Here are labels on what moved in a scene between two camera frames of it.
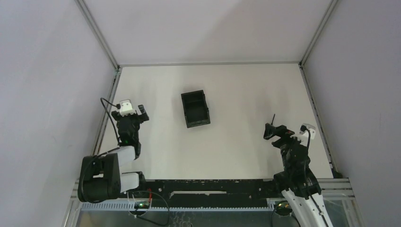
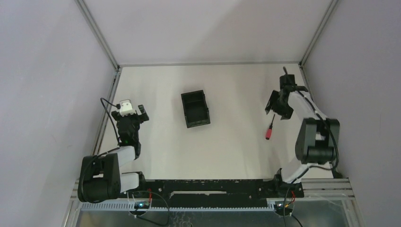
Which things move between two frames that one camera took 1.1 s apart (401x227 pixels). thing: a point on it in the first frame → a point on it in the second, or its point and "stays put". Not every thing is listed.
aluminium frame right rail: x=330 y=8 stays put
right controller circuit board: x=283 y=208 stays put
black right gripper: x=281 y=131 → x=273 y=98
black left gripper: x=129 y=117 stays put
